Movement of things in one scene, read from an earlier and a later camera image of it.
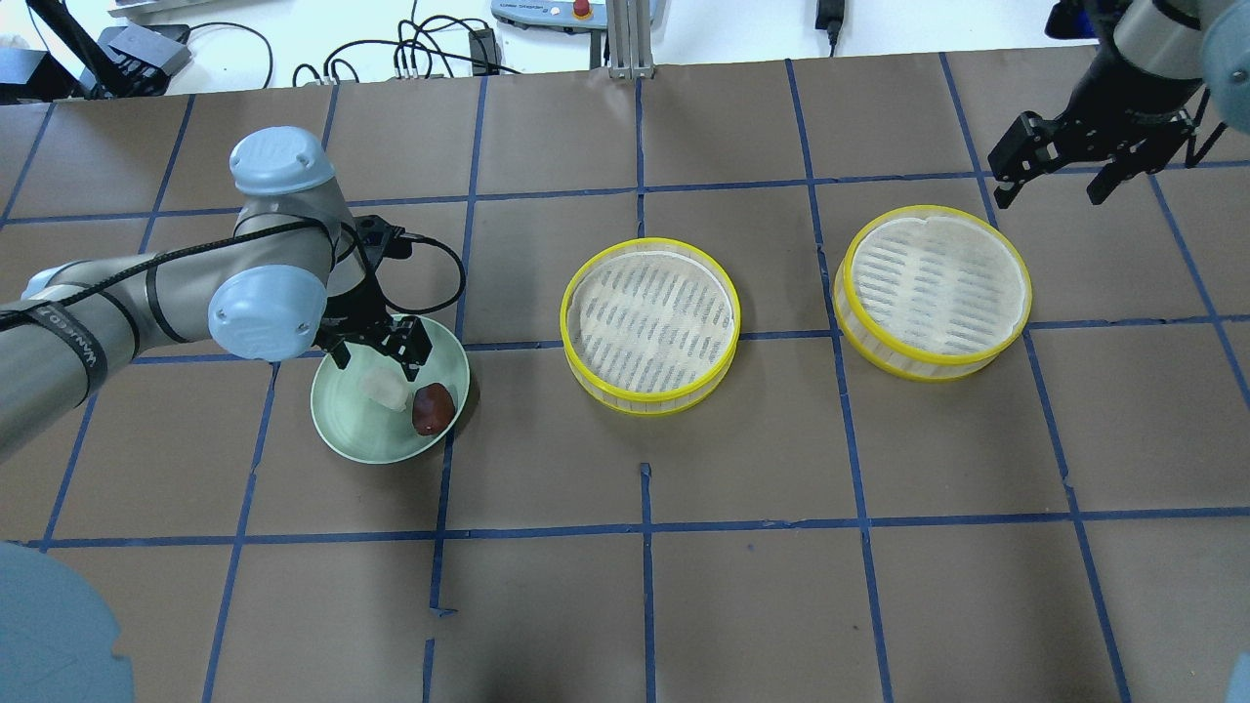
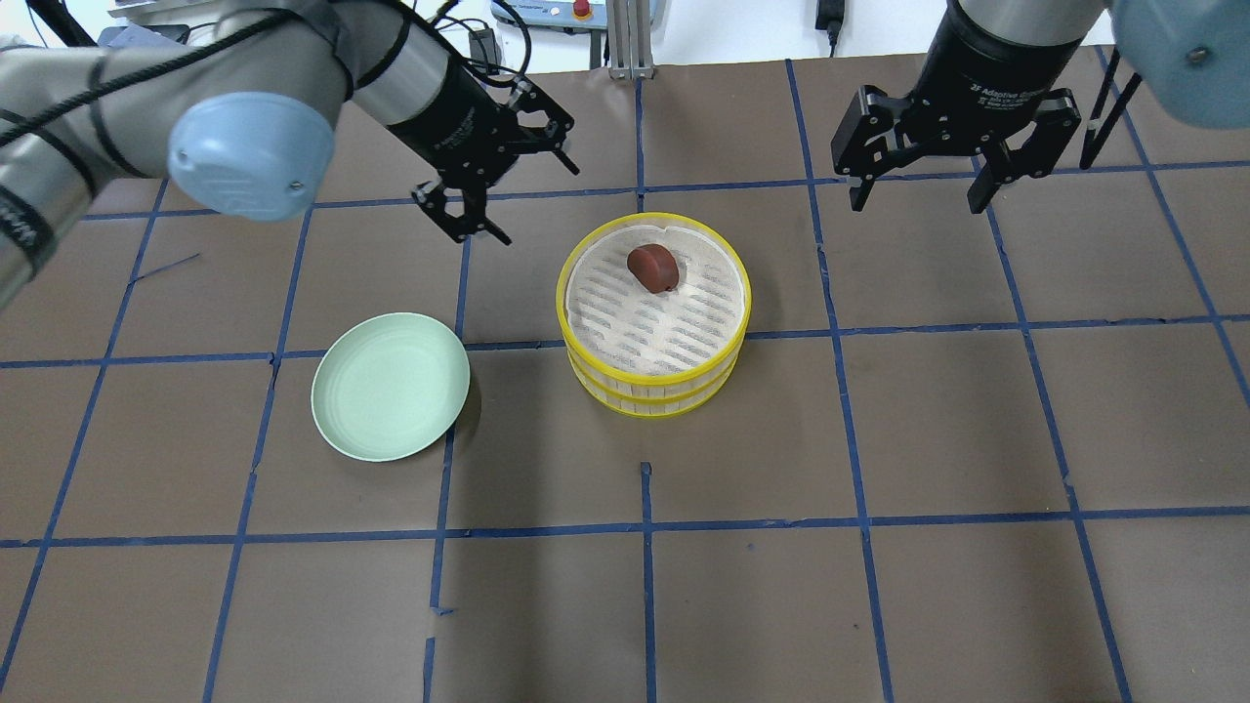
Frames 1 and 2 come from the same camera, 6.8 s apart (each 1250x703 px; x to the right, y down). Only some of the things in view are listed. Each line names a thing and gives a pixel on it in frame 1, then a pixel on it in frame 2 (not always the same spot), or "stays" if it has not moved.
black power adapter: [830, 17] stays
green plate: [354, 427] stays
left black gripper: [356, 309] -> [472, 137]
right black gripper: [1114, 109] -> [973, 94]
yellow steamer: [933, 293] -> [687, 336]
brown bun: [433, 408] -> [654, 267]
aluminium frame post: [630, 39] stays
